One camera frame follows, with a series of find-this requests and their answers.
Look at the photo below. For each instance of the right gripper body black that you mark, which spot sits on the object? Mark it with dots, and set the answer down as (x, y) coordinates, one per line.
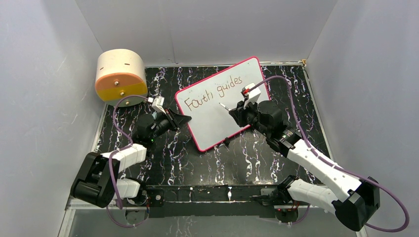
(248, 116)

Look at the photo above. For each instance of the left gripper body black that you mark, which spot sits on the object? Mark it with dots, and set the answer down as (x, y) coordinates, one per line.
(164, 124)

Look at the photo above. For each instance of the white whiteboard marker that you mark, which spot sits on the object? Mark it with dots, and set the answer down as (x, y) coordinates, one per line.
(224, 106)

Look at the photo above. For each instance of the pink framed whiteboard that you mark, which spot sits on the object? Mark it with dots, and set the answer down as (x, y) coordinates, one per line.
(211, 124)

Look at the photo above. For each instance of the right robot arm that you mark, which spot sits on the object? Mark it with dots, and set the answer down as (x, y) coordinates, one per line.
(352, 200)

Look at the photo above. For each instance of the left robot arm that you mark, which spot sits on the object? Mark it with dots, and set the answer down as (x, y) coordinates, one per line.
(97, 180)

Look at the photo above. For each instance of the beige orange cylindrical container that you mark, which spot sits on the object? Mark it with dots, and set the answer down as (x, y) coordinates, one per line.
(120, 73)

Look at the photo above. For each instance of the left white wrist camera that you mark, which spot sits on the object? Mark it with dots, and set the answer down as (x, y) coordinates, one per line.
(157, 103)

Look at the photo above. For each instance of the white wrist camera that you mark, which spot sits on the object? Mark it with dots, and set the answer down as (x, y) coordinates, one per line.
(157, 103)
(251, 94)

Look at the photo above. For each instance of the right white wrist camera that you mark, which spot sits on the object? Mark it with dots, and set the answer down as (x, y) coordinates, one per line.
(251, 94)

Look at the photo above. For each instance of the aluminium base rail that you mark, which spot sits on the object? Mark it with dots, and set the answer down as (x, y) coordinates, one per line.
(157, 196)

